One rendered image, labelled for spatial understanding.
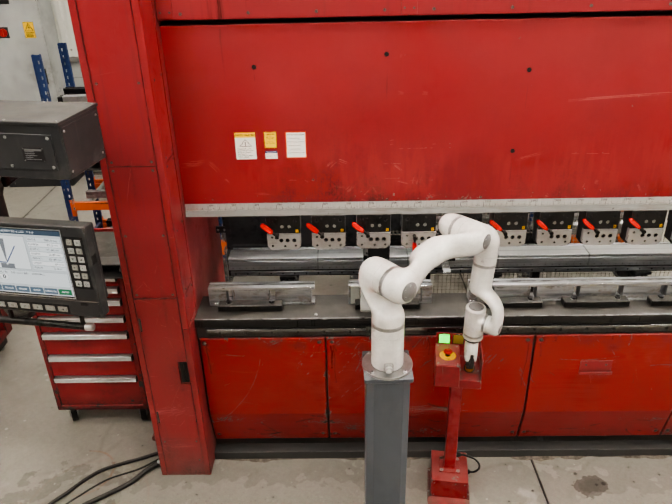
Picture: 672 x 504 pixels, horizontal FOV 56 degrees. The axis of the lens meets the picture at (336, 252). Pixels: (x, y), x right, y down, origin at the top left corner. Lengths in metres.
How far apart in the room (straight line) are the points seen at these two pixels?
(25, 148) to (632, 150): 2.31
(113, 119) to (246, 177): 0.59
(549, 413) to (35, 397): 2.92
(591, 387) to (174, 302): 2.01
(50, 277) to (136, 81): 0.77
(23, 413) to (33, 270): 1.84
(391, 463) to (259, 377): 0.84
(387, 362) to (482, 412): 1.08
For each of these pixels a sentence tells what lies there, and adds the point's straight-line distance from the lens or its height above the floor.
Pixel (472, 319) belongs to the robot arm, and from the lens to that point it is 2.68.
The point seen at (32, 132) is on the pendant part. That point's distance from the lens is 2.25.
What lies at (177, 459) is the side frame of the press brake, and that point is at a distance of 3.44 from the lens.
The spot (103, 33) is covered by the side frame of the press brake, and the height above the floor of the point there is 2.15.
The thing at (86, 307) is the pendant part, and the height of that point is 1.28.
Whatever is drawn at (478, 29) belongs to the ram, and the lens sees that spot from 2.63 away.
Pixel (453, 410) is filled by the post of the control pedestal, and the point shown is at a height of 0.49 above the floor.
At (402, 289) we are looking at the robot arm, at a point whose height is 1.39.
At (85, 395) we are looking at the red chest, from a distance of 3.81.
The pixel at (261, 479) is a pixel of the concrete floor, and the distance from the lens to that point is 3.42.
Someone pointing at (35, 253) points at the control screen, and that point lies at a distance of 2.42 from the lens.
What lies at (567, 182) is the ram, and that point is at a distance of 2.90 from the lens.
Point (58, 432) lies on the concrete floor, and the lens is 3.98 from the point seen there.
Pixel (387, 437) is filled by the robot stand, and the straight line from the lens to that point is 2.55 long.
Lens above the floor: 2.47
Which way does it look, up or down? 27 degrees down
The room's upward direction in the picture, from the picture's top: 1 degrees counter-clockwise
